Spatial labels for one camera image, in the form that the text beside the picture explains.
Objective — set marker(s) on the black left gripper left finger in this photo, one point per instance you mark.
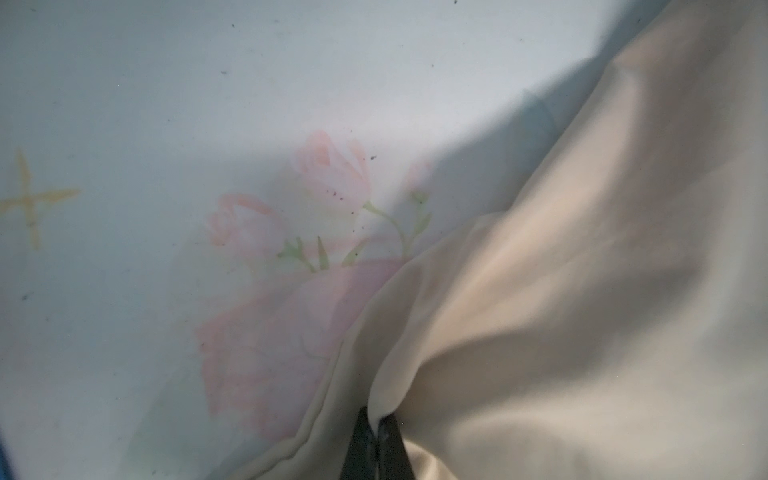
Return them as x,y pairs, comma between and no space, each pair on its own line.
360,462

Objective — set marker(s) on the beige shorts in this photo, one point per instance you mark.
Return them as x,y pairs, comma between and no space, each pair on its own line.
612,324

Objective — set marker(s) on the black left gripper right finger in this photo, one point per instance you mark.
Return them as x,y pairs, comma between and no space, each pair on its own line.
393,459

